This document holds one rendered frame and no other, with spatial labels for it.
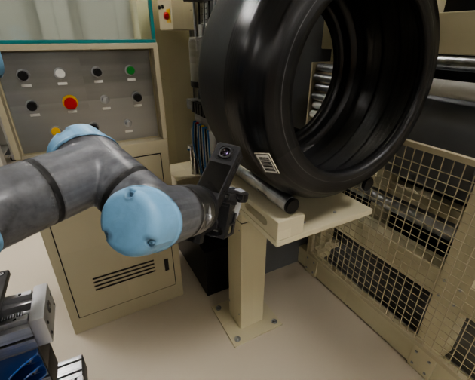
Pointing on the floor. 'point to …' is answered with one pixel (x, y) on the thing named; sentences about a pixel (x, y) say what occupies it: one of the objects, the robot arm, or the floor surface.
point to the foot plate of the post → (241, 335)
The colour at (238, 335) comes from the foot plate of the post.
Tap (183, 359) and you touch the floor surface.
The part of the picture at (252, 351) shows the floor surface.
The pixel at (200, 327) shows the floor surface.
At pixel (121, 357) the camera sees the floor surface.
